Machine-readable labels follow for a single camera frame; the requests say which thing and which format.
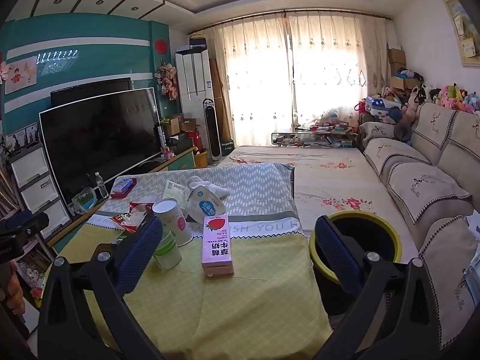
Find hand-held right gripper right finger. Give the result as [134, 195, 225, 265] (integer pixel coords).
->
[314, 215, 443, 360]

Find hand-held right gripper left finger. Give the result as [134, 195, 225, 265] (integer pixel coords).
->
[37, 215, 166, 360]

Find green white plastic cup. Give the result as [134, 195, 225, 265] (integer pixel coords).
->
[152, 230, 183, 270]

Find red snack wrapper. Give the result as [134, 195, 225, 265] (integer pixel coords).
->
[113, 201, 154, 234]

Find black bin with yellow rim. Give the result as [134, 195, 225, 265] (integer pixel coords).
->
[308, 211, 403, 316]

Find white paper cup pink print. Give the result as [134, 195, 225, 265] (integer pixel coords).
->
[152, 198, 194, 247]

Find pale green cardboard box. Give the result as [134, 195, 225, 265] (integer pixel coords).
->
[164, 179, 193, 220]

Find pink milk carton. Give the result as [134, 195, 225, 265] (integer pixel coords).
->
[202, 215, 236, 279]

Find white pudding cup blue label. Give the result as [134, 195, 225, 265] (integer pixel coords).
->
[186, 188, 226, 226]

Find white sock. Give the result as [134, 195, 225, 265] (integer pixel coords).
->
[187, 175, 230, 200]

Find person's left hand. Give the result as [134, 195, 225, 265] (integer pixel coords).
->
[0, 262, 25, 316]

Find bookshelf with books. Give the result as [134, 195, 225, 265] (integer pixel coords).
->
[0, 157, 57, 308]

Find white drawer unit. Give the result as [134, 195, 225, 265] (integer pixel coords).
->
[9, 145, 73, 241]

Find red flat box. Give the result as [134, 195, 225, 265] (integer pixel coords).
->
[111, 178, 137, 199]

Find clear water bottle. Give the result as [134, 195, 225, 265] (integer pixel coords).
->
[94, 172, 109, 200]

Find floral bed sheet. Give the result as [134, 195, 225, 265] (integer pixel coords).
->
[224, 144, 419, 267]

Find standing photo frames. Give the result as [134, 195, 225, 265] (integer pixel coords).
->
[11, 127, 41, 149]

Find green television cabinet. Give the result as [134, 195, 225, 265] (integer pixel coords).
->
[50, 145, 199, 256]

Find large curved television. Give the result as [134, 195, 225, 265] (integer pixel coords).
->
[39, 87, 163, 206]

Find glass coffee table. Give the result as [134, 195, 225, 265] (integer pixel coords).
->
[271, 127, 361, 149]

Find beige sofa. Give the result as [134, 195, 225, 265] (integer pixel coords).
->
[359, 102, 480, 349]

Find open cardboard box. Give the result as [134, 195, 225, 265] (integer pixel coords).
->
[161, 114, 198, 137]

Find black neck pillow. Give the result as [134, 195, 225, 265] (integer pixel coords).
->
[394, 122, 414, 144]

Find papers on sofa seat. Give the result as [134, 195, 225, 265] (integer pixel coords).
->
[463, 214, 480, 289]

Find black white tower fan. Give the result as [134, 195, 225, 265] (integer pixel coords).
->
[202, 98, 223, 167]

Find small black television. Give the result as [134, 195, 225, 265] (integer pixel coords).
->
[50, 77, 133, 108]

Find blue star-print case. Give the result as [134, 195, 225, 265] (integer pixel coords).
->
[365, 96, 399, 121]

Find artificial flower garland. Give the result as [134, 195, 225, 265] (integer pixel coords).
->
[155, 63, 178, 101]

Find white standing air conditioner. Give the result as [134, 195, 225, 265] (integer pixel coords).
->
[175, 48, 215, 121]

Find cream lace curtain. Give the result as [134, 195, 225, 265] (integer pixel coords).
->
[204, 13, 297, 147]
[287, 9, 391, 136]

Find row of plush toys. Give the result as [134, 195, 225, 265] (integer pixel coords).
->
[410, 82, 480, 115]

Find stack of cardboard boxes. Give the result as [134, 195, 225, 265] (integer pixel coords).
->
[387, 48, 422, 91]

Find wooden curtain rod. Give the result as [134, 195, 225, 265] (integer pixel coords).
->
[187, 9, 394, 36]

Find framed landscape picture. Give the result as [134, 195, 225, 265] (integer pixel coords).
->
[442, 0, 480, 69]

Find pink cartoon wall poster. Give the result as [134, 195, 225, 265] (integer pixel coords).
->
[3, 56, 39, 95]

